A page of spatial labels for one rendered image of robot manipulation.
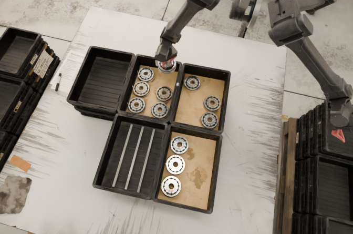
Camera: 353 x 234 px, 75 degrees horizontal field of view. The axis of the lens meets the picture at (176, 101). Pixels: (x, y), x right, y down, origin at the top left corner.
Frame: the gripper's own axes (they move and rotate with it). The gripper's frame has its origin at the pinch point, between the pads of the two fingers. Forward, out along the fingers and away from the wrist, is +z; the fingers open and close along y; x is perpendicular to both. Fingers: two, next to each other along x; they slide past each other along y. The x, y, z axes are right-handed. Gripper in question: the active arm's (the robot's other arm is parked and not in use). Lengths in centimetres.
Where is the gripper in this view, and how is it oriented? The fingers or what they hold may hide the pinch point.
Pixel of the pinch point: (166, 62)
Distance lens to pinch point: 128.4
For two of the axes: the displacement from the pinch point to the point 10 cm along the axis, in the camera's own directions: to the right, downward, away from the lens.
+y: 8.3, -5.0, 2.3
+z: 0.0, 4.1, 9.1
